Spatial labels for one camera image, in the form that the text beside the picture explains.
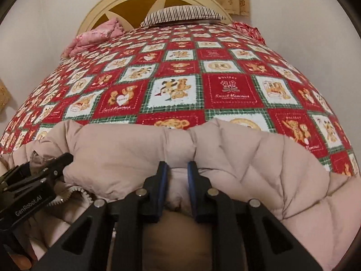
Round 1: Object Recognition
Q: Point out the beige quilted puffer jacket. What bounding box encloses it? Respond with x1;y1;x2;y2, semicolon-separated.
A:
1;120;360;270

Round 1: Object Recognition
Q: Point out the person's left hand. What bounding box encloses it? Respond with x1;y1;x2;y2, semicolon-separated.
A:
10;254;32;270

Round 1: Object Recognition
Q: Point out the beige side window curtain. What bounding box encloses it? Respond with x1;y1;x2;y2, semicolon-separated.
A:
0;80;11;111

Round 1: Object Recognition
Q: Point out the red patchwork teddy bedspread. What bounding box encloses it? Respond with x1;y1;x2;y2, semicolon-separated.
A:
1;23;360;175

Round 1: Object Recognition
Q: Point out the pink folded blanket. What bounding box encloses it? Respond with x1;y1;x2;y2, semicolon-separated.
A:
60;18;125;59

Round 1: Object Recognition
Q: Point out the red patterned cloth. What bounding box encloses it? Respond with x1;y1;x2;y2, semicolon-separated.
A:
229;21;266;45

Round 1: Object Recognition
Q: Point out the cream wooden headboard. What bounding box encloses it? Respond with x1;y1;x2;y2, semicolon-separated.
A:
77;0;232;34

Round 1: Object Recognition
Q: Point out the striped pillow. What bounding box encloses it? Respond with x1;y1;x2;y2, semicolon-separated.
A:
140;5;226;28

